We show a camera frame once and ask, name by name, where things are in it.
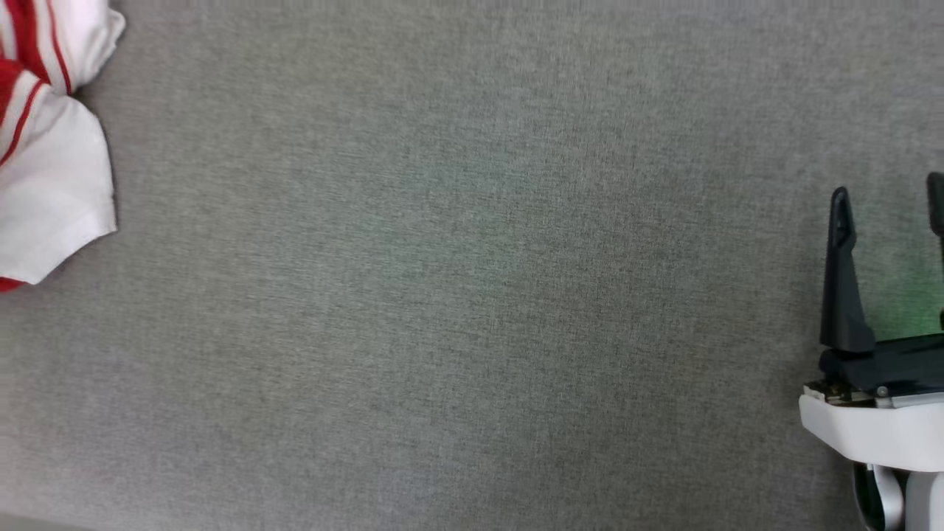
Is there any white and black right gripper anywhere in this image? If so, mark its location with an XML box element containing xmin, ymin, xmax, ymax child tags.
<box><xmin>799</xmin><ymin>186</ymin><xmax>944</xmax><ymax>473</ymax></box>

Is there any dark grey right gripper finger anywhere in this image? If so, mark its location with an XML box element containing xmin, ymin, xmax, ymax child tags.
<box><xmin>926</xmin><ymin>171</ymin><xmax>944</xmax><ymax>331</ymax></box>

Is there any red t-shirt with white sleeves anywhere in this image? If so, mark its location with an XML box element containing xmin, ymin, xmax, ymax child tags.
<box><xmin>0</xmin><ymin>0</ymin><xmax>126</xmax><ymax>293</ymax></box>

